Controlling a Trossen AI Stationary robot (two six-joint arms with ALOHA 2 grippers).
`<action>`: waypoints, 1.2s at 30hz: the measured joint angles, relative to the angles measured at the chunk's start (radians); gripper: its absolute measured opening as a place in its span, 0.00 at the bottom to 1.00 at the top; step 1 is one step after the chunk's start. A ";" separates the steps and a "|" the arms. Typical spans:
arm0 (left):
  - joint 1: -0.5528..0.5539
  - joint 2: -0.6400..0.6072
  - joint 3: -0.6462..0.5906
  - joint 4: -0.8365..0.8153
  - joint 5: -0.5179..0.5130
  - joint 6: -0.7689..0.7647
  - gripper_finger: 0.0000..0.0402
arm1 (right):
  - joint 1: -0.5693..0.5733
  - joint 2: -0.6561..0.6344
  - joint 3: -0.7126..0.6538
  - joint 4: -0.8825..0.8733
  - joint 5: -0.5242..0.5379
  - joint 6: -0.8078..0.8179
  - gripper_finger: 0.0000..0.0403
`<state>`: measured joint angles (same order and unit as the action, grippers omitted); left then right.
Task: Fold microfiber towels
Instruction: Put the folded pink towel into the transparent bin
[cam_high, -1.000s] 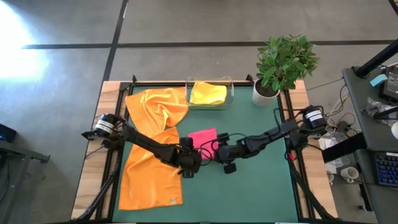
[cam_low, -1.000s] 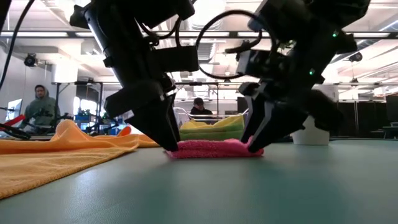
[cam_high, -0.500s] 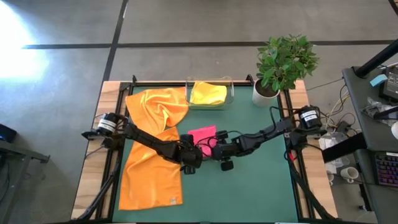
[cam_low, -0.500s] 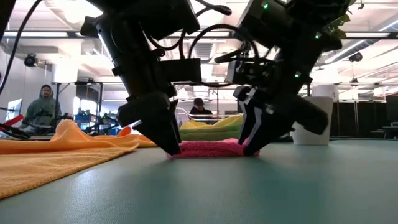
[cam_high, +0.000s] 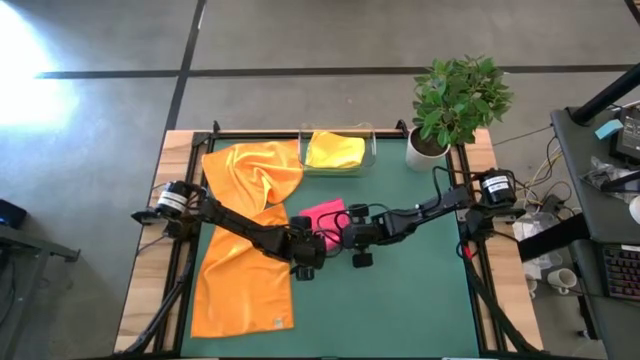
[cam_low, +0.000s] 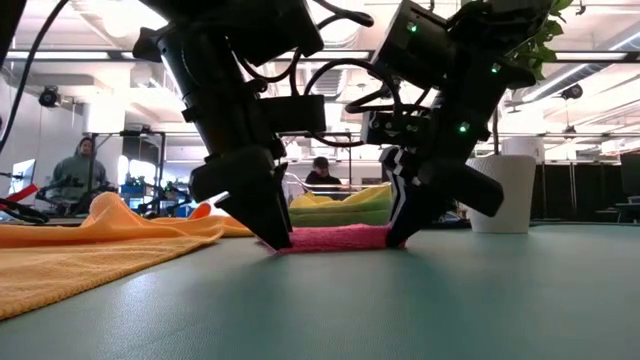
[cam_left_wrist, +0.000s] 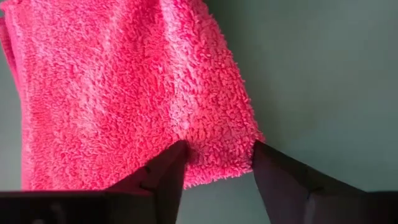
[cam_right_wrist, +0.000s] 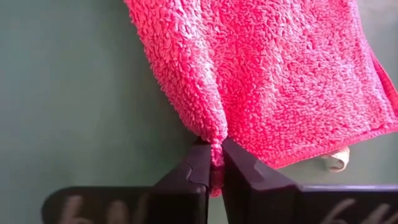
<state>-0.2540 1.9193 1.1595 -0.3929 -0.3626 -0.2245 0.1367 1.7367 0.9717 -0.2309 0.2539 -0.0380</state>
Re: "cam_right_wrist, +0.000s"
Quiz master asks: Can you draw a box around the pink microfiber towel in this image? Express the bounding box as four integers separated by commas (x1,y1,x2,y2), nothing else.
123,0,398,198

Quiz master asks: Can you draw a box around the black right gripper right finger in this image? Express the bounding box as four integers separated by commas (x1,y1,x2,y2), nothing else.
221,138,301,224

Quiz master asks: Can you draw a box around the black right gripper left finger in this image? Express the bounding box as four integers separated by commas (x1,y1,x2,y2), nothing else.
150,141,213,224

